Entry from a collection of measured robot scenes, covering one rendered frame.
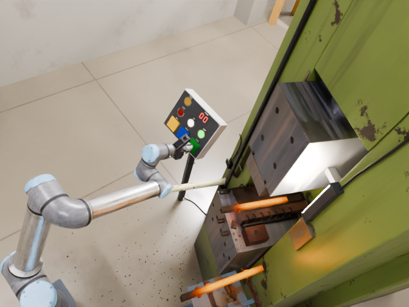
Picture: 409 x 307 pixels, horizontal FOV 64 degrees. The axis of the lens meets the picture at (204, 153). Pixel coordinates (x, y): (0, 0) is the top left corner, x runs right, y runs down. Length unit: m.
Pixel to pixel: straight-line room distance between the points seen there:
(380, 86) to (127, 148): 2.45
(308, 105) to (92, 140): 2.33
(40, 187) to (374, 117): 1.20
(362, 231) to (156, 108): 2.65
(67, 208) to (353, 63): 1.13
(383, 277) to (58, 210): 1.55
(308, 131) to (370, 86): 0.24
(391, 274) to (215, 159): 1.88
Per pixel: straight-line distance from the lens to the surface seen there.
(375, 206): 1.21
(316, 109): 1.31
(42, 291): 1.80
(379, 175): 1.17
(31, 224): 1.52
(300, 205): 2.00
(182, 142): 1.82
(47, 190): 1.38
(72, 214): 1.34
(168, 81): 3.81
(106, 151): 3.16
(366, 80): 1.18
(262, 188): 1.53
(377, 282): 2.00
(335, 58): 1.29
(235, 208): 1.81
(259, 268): 1.77
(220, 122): 1.88
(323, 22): 1.36
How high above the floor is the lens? 2.58
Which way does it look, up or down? 53 degrees down
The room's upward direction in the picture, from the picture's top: 18 degrees clockwise
